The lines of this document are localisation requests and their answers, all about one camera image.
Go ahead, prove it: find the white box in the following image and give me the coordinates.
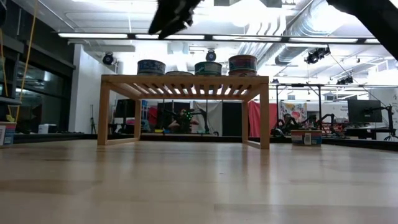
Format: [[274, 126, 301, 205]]
[[37, 123, 58, 135]]

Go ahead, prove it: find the black screen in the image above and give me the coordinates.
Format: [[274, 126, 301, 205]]
[[114, 98, 136, 119]]

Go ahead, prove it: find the silver ventilation duct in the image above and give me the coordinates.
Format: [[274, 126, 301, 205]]
[[253, 0, 346, 67]]

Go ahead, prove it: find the ceiling light bar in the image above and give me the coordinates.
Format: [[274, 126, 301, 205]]
[[57, 32, 382, 44]]

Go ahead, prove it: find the white curtain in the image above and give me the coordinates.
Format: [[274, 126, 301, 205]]
[[192, 100, 223, 135]]

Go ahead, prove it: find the black aluminium table frame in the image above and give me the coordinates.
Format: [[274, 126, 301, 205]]
[[0, 132, 398, 152]]

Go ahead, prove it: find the colourful patchwork cloth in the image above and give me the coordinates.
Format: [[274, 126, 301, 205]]
[[278, 101, 308, 127]]

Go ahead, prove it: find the black ceiling spotlight cluster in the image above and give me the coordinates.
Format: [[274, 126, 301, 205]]
[[303, 45, 332, 65]]

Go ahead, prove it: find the red label tin can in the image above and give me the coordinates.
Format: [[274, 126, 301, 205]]
[[228, 68, 256, 77], [228, 54, 258, 71]]

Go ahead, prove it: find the black monitor on arm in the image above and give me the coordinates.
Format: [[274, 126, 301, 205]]
[[347, 99, 383, 124]]

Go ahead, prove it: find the yellow cable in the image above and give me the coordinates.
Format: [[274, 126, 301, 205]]
[[0, 0, 38, 124]]

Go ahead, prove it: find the black metal gantry stand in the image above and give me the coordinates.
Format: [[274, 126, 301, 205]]
[[269, 82, 326, 135]]

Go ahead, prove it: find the person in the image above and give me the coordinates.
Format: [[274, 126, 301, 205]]
[[167, 108, 200, 133]]

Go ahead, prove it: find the blue label tin can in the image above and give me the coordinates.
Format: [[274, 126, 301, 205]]
[[137, 58, 167, 77]]

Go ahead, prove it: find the teal label tin can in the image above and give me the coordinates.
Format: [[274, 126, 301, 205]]
[[194, 61, 223, 77]]

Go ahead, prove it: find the wooden slatted shelf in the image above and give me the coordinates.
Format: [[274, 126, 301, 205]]
[[97, 73, 271, 150]]

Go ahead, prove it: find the red curtain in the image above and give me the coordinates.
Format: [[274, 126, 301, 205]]
[[248, 100, 279, 138]]

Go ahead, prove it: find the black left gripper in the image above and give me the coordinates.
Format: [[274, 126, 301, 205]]
[[148, 0, 203, 40]]

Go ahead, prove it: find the orange and blue label can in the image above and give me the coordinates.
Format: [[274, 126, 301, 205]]
[[165, 70, 194, 77], [0, 121, 17, 148], [290, 129, 323, 147]]

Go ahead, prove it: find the black partition panel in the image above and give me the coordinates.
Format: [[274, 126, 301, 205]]
[[157, 101, 191, 131], [221, 101, 243, 137]]

